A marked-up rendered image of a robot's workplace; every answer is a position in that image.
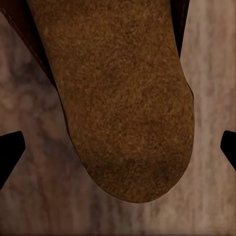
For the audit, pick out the sandal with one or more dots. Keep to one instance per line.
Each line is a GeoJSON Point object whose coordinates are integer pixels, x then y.
{"type": "Point", "coordinates": [128, 108]}

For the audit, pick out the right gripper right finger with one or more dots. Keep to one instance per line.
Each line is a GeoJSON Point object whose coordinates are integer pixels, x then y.
{"type": "Point", "coordinates": [228, 146]}

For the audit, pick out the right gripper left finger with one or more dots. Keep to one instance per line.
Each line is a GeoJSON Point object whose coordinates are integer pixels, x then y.
{"type": "Point", "coordinates": [12, 146]}

